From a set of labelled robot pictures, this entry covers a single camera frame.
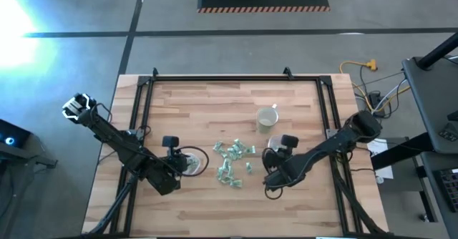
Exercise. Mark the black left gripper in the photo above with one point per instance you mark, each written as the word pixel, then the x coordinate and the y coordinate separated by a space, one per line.
pixel 178 162

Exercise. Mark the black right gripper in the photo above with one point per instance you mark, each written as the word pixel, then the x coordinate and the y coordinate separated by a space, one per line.
pixel 286 157

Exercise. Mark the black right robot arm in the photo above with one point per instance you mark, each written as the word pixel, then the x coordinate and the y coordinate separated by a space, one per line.
pixel 322 149

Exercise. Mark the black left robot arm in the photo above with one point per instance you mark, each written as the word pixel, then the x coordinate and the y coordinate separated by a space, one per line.
pixel 118 142

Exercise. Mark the tall clear plastic bin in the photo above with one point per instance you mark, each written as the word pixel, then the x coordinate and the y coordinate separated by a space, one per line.
pixel 198 164

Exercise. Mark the low clear plastic bin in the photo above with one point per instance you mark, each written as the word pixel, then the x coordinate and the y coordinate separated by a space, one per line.
pixel 272 139

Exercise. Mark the green cup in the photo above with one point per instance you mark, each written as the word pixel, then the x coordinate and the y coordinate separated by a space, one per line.
pixel 266 119

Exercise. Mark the white paper sheet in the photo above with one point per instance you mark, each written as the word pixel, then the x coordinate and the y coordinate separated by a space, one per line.
pixel 381 153

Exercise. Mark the black power strip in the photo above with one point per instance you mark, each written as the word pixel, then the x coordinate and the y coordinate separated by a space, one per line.
pixel 376 103

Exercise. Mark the black equipment cart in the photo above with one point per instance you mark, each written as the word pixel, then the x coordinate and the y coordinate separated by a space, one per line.
pixel 433 99

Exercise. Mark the black keyboard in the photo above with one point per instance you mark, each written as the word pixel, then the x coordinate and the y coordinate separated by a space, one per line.
pixel 449 189

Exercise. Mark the black device with blue light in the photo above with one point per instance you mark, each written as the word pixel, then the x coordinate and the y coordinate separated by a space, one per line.
pixel 14 139

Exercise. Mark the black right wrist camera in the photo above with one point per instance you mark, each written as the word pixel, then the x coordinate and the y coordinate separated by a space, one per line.
pixel 290 141

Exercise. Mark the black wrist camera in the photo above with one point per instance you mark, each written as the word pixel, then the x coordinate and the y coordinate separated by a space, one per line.
pixel 170 141
pixel 290 141

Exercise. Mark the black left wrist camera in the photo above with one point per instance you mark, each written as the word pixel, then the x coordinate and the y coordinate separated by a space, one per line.
pixel 170 141

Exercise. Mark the black aluminium rig frame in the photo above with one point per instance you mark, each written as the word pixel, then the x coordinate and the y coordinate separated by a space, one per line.
pixel 232 78

